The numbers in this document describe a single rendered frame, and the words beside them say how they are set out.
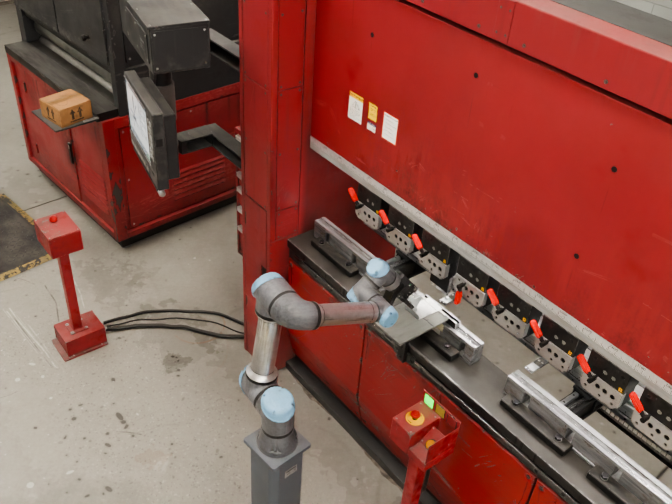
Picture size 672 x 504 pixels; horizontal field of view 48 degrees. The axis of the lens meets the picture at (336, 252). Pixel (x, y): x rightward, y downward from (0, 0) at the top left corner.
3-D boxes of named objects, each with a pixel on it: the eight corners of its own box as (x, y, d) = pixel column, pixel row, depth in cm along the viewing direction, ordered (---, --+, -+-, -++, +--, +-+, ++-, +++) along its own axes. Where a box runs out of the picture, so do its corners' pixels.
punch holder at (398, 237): (384, 237, 314) (388, 204, 304) (399, 231, 318) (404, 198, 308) (408, 256, 304) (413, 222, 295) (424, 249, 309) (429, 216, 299)
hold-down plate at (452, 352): (399, 320, 318) (400, 315, 316) (409, 315, 321) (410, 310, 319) (449, 362, 300) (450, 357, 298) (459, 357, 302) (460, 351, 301)
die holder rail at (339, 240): (313, 236, 363) (314, 220, 357) (323, 232, 366) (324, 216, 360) (380, 291, 332) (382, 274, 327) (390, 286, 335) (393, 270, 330)
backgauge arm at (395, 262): (366, 285, 357) (368, 262, 348) (460, 241, 390) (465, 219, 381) (377, 294, 352) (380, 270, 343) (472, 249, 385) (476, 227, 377)
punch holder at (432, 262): (417, 262, 301) (422, 228, 292) (432, 255, 306) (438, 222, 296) (443, 282, 292) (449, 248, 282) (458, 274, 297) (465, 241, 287)
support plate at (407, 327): (369, 320, 300) (370, 318, 299) (418, 296, 313) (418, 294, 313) (399, 346, 289) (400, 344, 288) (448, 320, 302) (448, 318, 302)
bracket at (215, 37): (165, 51, 341) (164, 36, 337) (212, 41, 354) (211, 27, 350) (209, 83, 317) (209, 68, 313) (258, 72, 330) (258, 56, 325)
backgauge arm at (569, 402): (537, 428, 293) (545, 404, 284) (633, 361, 326) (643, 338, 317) (553, 441, 288) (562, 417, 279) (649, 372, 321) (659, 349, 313)
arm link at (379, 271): (359, 268, 275) (375, 251, 275) (372, 280, 283) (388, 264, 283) (372, 280, 270) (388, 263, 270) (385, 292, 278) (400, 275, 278)
